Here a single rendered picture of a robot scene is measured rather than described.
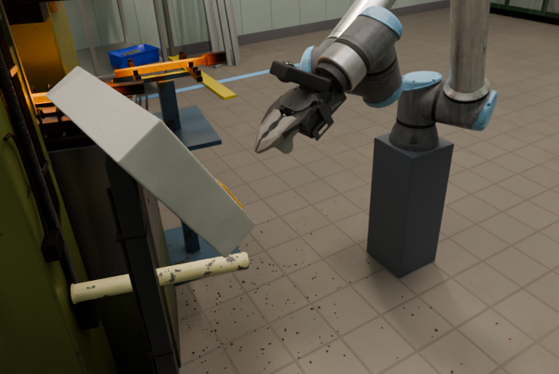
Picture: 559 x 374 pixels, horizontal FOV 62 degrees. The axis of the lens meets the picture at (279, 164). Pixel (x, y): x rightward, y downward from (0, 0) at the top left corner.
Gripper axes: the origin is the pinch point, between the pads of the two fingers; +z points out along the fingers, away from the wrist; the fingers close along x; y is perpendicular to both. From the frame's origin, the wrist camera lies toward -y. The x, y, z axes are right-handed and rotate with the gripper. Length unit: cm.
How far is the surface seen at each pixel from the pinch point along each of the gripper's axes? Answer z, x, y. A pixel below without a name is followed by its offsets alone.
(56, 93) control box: 17.3, 23.5, -21.9
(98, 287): 45, 34, 24
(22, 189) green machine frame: 36, 35, -8
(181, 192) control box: 15.9, -7.0, -10.9
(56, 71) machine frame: 12, 94, 0
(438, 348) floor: -7, -5, 128
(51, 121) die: 23, 61, -3
